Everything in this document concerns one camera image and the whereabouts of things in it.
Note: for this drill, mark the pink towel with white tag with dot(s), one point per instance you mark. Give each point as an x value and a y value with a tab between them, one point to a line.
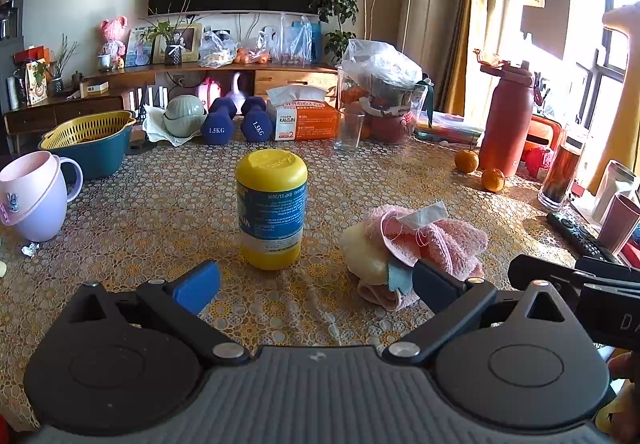
450	239

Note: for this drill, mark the crumpled clear plastic bag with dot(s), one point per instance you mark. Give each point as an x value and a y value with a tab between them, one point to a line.
382	61

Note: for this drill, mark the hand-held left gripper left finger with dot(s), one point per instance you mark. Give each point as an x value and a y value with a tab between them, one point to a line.
197	286

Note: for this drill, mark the small white cup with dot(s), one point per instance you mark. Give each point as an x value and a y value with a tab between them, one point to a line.
104	62

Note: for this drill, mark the tall clear plastic bag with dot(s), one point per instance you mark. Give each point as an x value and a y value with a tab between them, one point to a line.
287	41

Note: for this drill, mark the green plant in dark vase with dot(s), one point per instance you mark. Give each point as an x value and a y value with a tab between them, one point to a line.
173	53

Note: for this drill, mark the teal plastic basin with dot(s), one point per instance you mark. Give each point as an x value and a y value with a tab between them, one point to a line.
95	158

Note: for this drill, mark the lavender kettlebell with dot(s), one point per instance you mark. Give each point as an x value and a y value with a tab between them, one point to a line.
239	91

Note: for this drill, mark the blue box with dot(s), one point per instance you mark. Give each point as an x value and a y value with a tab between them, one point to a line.
315	38

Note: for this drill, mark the stack of colourful books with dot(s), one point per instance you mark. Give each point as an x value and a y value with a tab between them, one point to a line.
450	128

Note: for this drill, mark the white cloth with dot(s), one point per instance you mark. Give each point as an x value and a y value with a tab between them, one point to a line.
154	126

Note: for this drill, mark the pink plush doll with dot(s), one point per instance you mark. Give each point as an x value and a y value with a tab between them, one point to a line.
113	41

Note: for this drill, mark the yellow bottle with blue label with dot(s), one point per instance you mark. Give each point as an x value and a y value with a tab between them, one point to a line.
271	209

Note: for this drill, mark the clear drinking glass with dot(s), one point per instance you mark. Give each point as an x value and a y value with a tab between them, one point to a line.
348	131

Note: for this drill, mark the blue dumbbell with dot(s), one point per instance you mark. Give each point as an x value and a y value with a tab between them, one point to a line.
256	121
218	123

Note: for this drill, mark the small photo frame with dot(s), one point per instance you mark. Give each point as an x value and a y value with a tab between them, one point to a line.
140	47

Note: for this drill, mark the small potted plant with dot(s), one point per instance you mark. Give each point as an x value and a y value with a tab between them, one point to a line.
60	68

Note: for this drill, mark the clear plastic bag of snacks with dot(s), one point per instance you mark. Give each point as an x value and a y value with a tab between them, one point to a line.
216	51

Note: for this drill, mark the red water bottle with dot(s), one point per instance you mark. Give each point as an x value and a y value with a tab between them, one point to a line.
505	123

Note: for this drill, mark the patterned gift bag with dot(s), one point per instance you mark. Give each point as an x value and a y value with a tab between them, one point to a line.
36	83

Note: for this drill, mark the grey-green ceramic pot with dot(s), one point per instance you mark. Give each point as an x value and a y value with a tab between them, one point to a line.
185	116

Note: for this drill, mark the dark wooden low cabinet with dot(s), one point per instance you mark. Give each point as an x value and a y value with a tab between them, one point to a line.
65	111

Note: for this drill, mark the red box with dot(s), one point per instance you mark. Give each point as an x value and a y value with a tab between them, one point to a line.
547	136

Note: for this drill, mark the mauve cup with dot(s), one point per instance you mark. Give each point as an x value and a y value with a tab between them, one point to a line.
620	224

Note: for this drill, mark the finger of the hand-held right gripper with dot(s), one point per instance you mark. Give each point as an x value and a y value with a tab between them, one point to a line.
540	271

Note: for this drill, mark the cream photo frame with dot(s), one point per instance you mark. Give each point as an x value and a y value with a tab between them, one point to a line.
191	43

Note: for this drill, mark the orange fruit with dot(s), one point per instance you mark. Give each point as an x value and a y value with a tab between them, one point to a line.
467	161
493	180

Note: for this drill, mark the yellow plastic basket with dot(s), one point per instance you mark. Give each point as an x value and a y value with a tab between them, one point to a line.
85	128

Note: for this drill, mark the pink cup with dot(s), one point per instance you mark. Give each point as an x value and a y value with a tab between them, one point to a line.
22	184

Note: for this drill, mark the silver candy wrapper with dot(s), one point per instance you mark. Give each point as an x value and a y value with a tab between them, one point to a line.
30	248

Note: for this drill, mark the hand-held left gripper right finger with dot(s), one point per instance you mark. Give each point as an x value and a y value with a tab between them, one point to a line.
432	286

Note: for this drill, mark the bag of oranges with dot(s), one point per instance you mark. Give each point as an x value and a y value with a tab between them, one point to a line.
247	56

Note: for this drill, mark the large glass jar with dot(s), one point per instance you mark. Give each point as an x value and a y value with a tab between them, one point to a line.
390	116

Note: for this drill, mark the black remote control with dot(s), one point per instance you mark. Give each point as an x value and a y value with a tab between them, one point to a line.
580	236

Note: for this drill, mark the yellow plush item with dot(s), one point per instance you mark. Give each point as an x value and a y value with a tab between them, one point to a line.
622	419

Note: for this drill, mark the small white box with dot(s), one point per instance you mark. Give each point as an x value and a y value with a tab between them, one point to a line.
95	88

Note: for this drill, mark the clear plastic container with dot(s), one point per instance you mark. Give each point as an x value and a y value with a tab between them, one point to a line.
612	179

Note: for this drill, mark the person's right hand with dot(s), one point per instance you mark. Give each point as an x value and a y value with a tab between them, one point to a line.
626	367

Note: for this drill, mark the glass jar of dark drink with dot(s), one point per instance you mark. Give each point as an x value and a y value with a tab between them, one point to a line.
560	173

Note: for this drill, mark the orange and white tissue pack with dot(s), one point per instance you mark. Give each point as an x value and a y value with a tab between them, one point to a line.
310	121

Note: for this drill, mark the yellow curtain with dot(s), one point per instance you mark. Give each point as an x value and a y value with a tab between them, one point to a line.
472	23

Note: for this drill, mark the yellow floral lace tablecloth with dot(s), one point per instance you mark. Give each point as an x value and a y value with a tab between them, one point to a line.
150	234

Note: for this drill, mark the wooden television cabinet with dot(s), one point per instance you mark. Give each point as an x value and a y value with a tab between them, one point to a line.
290	78

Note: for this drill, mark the window frame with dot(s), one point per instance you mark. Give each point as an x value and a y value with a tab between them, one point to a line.
617	73

